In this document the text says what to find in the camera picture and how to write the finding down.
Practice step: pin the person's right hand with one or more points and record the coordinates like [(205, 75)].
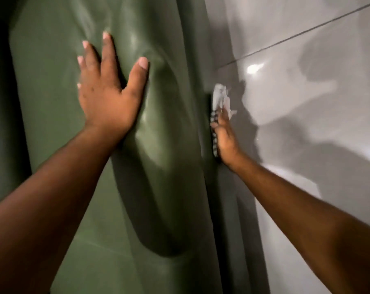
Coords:
[(226, 139)]

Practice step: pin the person's left hand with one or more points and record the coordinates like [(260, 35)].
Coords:
[(107, 102)]

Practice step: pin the person's left thumb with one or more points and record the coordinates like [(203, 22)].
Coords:
[(137, 77)]

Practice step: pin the person's left little finger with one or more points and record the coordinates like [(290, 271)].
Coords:
[(79, 88)]

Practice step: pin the person's right fingers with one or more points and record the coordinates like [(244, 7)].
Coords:
[(224, 119)]

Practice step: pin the person's left middle finger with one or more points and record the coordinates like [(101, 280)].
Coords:
[(91, 59)]

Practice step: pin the white striped cleaning cloth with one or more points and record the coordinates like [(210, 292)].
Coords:
[(219, 97)]

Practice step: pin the green shower curtain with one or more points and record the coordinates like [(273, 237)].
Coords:
[(160, 168)]

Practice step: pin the person's right forearm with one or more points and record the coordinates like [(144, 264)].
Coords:
[(304, 217)]

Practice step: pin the person's left forearm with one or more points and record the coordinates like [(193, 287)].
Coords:
[(41, 205)]

